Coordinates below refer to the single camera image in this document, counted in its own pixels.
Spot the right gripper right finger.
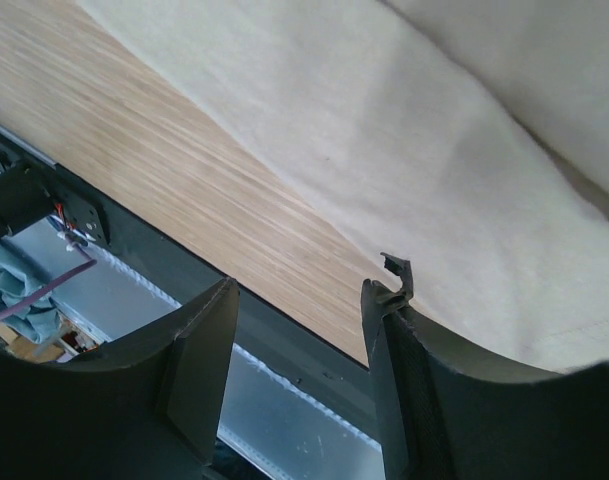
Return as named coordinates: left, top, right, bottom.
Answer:
left=361, top=255, right=609, bottom=479

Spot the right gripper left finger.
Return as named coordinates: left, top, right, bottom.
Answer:
left=0, top=278, right=240, bottom=479

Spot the beige t shirt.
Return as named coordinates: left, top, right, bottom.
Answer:
left=84, top=1, right=609, bottom=372

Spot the white slotted cable duct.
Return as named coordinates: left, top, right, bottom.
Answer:
left=221, top=289, right=380, bottom=453

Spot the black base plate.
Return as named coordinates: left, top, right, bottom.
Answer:
left=0, top=131, right=375, bottom=437

